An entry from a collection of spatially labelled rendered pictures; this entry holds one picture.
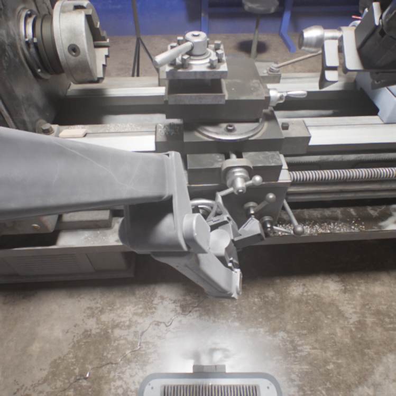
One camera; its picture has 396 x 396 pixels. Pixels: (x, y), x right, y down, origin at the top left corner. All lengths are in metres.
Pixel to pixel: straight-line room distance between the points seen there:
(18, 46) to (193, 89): 0.55
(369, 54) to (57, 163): 0.45
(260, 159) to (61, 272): 1.23
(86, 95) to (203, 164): 0.69
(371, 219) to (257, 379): 0.87
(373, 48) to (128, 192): 0.40
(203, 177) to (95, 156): 0.73
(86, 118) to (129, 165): 1.22
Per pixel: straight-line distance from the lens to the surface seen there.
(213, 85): 0.94
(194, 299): 1.63
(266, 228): 1.16
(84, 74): 1.11
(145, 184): 0.31
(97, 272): 1.74
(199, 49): 0.90
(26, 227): 1.28
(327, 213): 1.53
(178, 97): 0.90
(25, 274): 1.86
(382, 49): 0.53
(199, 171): 0.94
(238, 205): 1.09
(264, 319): 1.63
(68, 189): 0.22
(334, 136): 1.22
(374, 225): 1.59
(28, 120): 1.11
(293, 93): 0.98
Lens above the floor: 1.51
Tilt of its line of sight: 49 degrees down
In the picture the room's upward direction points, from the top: straight up
